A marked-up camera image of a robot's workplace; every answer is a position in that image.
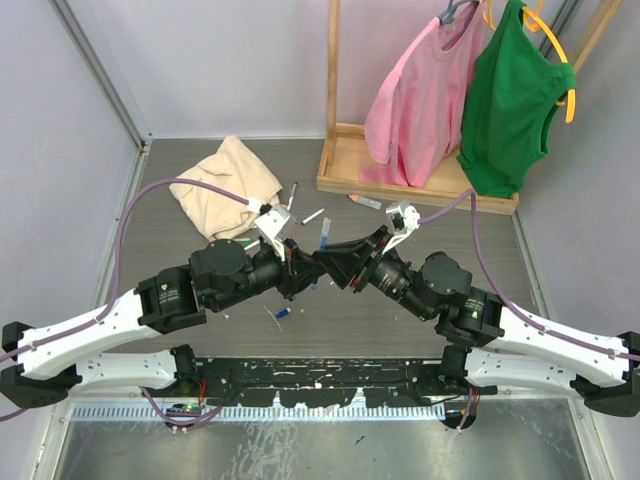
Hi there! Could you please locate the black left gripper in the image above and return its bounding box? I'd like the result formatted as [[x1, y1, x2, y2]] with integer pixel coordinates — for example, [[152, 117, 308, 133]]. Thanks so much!
[[212, 236, 323, 311]]

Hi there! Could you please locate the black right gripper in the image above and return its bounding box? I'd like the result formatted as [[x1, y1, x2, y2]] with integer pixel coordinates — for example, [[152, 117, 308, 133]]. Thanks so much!
[[312, 224, 433, 321]]

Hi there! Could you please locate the blue transparent gel pen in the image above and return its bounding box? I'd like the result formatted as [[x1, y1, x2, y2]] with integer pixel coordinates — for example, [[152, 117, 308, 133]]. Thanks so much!
[[311, 217, 333, 293]]

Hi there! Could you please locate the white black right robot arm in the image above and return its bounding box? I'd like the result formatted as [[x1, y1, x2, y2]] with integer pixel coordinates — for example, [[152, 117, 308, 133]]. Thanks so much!
[[312, 227, 639, 417]]

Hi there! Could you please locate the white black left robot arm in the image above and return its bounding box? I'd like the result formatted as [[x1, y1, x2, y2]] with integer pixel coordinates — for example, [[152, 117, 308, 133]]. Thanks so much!
[[1, 240, 324, 409]]

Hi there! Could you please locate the small blue pen cap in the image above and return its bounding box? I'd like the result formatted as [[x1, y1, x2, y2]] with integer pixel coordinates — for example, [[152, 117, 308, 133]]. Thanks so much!
[[275, 308, 291, 319]]

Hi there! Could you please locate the white marker blue end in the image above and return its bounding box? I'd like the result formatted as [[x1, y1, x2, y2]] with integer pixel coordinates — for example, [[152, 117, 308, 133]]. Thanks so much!
[[300, 208, 326, 225]]

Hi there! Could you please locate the grey highlighter orange tip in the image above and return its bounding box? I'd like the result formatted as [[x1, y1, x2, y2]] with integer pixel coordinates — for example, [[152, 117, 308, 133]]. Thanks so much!
[[348, 194, 382, 210]]

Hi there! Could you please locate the wooden clothes rack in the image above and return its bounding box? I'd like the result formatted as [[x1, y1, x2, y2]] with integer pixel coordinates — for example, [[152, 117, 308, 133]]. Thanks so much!
[[318, 1, 619, 214]]

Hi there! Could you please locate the beige cloth bag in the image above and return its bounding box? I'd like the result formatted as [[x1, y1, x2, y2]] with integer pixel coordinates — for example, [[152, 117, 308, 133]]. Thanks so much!
[[169, 136, 282, 241]]

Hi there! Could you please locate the pink t-shirt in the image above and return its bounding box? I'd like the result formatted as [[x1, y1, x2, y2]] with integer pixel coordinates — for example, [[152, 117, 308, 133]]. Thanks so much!
[[360, 3, 484, 188]]

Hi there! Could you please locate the green tank top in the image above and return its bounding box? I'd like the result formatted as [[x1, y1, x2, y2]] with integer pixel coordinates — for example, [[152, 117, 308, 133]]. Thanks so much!
[[457, 1, 577, 199]]

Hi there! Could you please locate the grey clothes hanger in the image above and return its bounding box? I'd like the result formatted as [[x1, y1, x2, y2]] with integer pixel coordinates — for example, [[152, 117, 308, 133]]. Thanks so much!
[[438, 0, 479, 25]]

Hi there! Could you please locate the yellow clothes hanger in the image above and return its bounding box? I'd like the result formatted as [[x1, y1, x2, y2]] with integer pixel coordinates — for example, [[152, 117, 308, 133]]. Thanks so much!
[[482, 0, 578, 124]]

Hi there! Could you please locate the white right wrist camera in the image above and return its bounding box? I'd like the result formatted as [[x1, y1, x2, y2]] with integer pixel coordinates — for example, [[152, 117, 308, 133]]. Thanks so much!
[[382, 200, 420, 254]]

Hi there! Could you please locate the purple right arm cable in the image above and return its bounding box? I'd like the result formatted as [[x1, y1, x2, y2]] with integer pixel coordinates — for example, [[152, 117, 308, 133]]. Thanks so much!
[[419, 188, 640, 431]]

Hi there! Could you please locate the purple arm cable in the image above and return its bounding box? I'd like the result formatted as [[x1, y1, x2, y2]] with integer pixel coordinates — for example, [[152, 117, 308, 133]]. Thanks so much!
[[0, 178, 264, 424], [419, 188, 640, 431]]

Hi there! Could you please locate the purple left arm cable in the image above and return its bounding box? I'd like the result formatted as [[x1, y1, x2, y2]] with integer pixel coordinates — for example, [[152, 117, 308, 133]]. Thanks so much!
[[0, 178, 264, 424]]

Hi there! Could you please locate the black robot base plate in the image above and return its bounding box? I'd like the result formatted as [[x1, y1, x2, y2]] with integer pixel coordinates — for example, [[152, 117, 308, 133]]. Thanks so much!
[[164, 356, 481, 409]]

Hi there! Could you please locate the aluminium frame rail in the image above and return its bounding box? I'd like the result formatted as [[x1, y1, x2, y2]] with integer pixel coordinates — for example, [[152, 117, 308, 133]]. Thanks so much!
[[47, 0, 154, 151]]

